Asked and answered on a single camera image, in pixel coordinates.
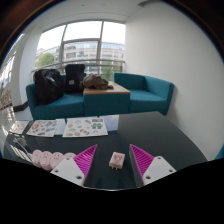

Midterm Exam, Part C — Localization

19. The metal balcony railing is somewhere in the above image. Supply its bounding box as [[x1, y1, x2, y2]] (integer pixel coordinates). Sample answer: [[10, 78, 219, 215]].
[[31, 58, 126, 75]]

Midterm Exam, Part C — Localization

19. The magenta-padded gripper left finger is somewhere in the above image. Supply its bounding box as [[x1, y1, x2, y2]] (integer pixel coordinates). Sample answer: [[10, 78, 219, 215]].
[[49, 143, 99, 187]]

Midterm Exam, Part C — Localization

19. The teal sofa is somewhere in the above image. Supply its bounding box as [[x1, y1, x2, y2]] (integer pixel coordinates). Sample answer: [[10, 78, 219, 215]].
[[25, 74, 86, 121]]

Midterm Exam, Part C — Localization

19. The black backpack with label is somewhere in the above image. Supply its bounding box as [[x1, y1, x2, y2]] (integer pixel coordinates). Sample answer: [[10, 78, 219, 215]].
[[62, 63, 87, 95]]

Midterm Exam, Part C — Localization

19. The pink power strip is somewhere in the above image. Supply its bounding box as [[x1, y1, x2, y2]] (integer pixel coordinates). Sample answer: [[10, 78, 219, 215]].
[[30, 148, 78, 172]]

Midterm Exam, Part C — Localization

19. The brown jacket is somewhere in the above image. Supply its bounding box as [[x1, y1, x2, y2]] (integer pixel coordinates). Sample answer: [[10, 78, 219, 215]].
[[79, 73, 115, 91]]

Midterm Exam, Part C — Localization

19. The small colourful sticker sheet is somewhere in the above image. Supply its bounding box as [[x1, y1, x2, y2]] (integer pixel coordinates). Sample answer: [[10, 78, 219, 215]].
[[8, 120, 31, 136]]

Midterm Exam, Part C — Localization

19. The teal wood-topped side table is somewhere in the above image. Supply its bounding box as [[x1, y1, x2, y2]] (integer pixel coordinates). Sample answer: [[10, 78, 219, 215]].
[[82, 81, 132, 118]]

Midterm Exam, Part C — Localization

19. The shiny black bag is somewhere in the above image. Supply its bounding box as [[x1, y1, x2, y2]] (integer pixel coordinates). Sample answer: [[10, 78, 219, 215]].
[[32, 68, 65, 106]]

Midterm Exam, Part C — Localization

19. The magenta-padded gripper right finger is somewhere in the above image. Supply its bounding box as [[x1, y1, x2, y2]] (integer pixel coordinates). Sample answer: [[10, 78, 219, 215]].
[[128, 143, 177, 187]]

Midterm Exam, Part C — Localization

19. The pink charger block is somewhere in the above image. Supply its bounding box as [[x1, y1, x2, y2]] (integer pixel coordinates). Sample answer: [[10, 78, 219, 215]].
[[108, 151, 127, 171]]

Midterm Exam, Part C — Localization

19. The large glass window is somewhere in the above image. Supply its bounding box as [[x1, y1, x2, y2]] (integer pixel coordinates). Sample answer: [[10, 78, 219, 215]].
[[33, 20, 127, 81]]

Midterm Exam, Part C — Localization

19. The grey power strip cable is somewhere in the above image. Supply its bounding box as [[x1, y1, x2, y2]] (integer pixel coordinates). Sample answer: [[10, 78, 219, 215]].
[[11, 136, 33, 162]]

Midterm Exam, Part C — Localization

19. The teal armchair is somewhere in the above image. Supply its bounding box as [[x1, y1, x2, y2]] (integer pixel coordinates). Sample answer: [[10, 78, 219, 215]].
[[112, 72, 176, 116]]

